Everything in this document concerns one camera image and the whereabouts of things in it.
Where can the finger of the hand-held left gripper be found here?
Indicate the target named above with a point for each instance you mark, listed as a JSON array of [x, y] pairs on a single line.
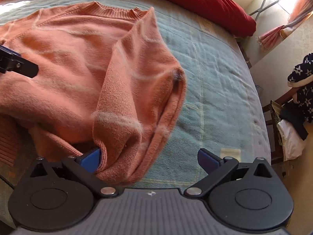
[[22, 66], [7, 49]]

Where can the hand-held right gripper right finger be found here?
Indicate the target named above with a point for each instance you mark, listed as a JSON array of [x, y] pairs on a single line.
[[207, 161]]

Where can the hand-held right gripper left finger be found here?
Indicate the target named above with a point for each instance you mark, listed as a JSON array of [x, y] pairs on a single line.
[[90, 161]]

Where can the orange knitted sweater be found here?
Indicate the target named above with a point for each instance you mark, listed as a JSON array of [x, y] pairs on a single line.
[[85, 66]]

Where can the blue plaid bed sheet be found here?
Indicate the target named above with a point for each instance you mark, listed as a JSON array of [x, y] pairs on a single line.
[[220, 90]]

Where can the white cloth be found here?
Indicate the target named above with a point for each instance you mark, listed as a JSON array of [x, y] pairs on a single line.
[[291, 142]]

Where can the dark cloth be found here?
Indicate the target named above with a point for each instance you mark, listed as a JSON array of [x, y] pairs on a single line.
[[293, 117]]

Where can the wooden chair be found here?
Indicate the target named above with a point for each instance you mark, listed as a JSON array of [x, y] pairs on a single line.
[[289, 95]]

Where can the navy star print garment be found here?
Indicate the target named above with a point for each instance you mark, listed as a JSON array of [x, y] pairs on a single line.
[[303, 78]]

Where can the pink striped curtain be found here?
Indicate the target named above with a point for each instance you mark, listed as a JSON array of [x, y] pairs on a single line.
[[271, 36]]

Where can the red long bolster pillow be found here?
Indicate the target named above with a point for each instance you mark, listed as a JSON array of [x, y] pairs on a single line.
[[195, 0]]

